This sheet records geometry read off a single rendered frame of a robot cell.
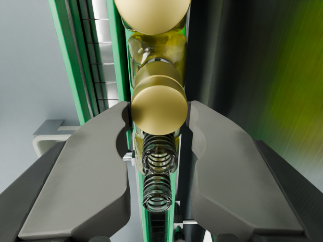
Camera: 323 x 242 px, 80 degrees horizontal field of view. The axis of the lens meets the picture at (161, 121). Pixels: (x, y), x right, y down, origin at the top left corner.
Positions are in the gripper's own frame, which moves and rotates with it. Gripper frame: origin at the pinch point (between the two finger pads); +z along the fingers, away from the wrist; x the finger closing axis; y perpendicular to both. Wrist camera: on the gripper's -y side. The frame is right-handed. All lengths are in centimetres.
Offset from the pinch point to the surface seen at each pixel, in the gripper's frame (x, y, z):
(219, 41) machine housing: 14.7, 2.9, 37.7
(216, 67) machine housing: 14.7, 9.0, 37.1
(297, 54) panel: 11.7, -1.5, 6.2
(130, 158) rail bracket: -5.6, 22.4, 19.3
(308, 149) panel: 11.8, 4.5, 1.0
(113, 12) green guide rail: -5.8, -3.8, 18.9
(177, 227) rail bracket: 5.1, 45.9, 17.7
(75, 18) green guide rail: -13.0, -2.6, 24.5
